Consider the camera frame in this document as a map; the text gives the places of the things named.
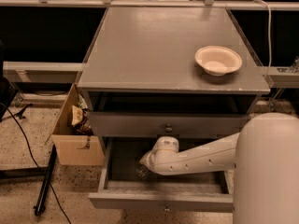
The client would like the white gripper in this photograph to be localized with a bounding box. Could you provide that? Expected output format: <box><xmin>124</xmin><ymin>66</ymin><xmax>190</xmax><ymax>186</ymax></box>
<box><xmin>140</xmin><ymin>151</ymin><xmax>155</xmax><ymax>172</ymax></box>

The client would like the clear plastic water bottle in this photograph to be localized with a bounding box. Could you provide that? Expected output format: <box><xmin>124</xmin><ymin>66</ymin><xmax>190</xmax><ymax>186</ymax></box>
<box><xmin>135</xmin><ymin>163</ymin><xmax>150</xmax><ymax>180</ymax></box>

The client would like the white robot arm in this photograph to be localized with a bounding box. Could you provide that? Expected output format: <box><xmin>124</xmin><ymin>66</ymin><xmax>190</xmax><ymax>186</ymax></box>
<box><xmin>140</xmin><ymin>113</ymin><xmax>299</xmax><ymax>224</ymax></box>

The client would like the round brass drawer knob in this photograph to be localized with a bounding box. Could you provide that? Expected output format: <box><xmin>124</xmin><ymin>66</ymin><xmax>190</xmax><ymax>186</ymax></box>
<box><xmin>165</xmin><ymin>124</ymin><xmax>173</xmax><ymax>133</ymax></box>

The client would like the closed grey upper drawer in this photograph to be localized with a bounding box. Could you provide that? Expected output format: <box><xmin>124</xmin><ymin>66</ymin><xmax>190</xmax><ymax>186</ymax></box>
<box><xmin>88</xmin><ymin>112</ymin><xmax>249</xmax><ymax>139</ymax></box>

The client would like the open grey middle drawer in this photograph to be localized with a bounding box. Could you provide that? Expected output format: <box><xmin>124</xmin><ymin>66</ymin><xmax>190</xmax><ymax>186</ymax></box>
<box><xmin>89</xmin><ymin>138</ymin><xmax>233</xmax><ymax>213</ymax></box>

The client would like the grey wooden drawer cabinet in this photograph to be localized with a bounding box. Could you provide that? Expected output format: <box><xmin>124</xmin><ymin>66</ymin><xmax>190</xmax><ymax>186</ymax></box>
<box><xmin>77</xmin><ymin>7</ymin><xmax>271</xmax><ymax>154</ymax></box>

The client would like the brown cardboard box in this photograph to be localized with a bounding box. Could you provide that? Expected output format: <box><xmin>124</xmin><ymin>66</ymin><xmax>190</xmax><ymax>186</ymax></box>
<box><xmin>50</xmin><ymin>84</ymin><xmax>105</xmax><ymax>166</ymax></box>

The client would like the snack bag in box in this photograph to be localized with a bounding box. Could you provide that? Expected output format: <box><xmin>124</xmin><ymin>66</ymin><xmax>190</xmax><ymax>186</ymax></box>
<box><xmin>71</xmin><ymin>94</ymin><xmax>93</xmax><ymax>135</ymax></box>

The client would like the white paper bowl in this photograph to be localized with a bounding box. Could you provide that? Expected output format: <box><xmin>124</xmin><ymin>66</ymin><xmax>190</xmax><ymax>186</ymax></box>
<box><xmin>194</xmin><ymin>46</ymin><xmax>242</xmax><ymax>77</ymax></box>

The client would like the black metal floor bar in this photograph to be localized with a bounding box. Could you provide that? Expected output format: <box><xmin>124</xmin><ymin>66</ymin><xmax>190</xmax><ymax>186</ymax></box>
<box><xmin>34</xmin><ymin>147</ymin><xmax>57</xmax><ymax>217</ymax></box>

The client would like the black floor cable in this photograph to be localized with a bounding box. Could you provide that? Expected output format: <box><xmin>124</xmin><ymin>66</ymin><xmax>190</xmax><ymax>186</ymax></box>
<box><xmin>0</xmin><ymin>102</ymin><xmax>73</xmax><ymax>224</ymax></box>

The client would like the grey metal rail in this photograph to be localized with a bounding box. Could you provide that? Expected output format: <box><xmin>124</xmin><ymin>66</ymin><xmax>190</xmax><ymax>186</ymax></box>
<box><xmin>3</xmin><ymin>62</ymin><xmax>83</xmax><ymax>83</ymax></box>

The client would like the white hanging cable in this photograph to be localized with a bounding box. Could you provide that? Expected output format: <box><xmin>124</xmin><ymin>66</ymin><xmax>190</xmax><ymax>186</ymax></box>
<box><xmin>253</xmin><ymin>0</ymin><xmax>273</xmax><ymax>78</ymax></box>

